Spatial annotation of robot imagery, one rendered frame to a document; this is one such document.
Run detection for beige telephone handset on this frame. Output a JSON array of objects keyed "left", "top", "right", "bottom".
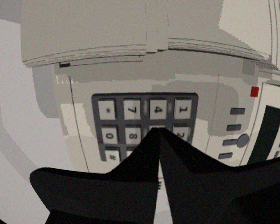
[{"left": 20, "top": 0, "right": 280, "bottom": 73}]

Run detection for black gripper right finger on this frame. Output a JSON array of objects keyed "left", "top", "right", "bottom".
[{"left": 159, "top": 127, "right": 280, "bottom": 224}]

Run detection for grey telephone keypad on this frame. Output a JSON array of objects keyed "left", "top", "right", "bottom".
[{"left": 91, "top": 92, "right": 198, "bottom": 164}]

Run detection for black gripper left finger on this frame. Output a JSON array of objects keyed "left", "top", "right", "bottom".
[{"left": 29, "top": 127, "right": 161, "bottom": 224}]

